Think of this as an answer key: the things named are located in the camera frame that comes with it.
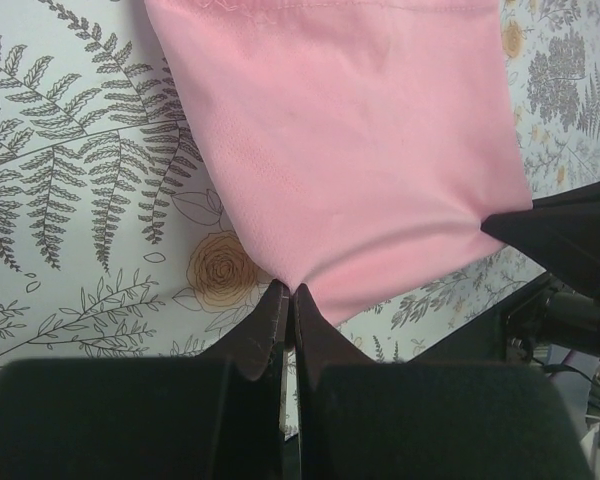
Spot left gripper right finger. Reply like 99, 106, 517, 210
293, 286, 594, 479

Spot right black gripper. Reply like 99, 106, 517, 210
415, 181, 600, 364

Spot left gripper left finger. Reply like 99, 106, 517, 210
0, 282, 286, 479

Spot pink t-shirt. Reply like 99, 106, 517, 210
146, 1, 531, 324

